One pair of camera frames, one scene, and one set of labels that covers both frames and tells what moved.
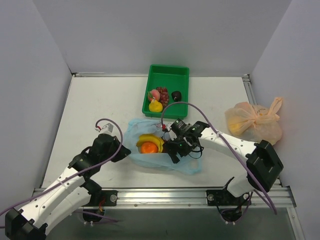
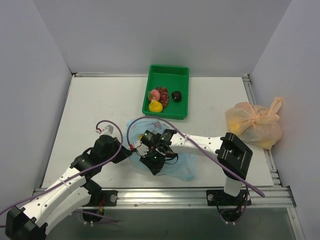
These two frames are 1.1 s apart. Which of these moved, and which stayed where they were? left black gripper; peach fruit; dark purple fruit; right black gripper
Moved: right black gripper
Stayed: dark purple fruit; peach fruit; left black gripper
